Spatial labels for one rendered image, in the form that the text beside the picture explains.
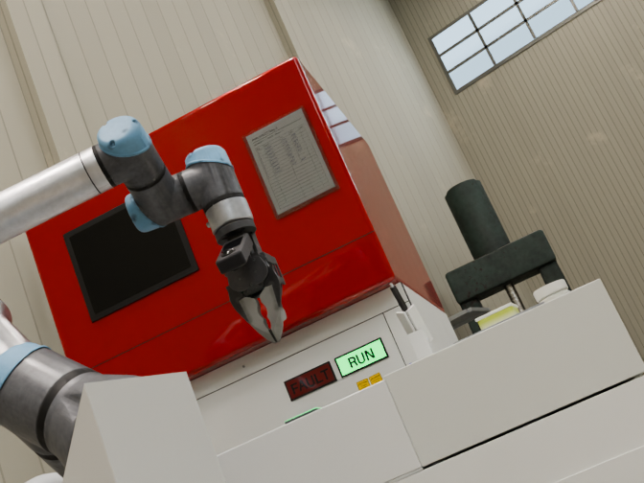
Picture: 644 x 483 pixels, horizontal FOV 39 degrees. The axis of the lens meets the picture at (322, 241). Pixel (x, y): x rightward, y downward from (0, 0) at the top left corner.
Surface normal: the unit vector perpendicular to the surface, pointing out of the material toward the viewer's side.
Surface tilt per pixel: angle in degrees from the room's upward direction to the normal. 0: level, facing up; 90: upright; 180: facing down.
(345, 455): 90
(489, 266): 90
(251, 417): 90
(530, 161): 90
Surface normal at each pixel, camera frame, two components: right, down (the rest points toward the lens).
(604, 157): -0.53, -0.04
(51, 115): 0.77, -0.47
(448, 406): -0.28, -0.18
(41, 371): -0.12, -0.80
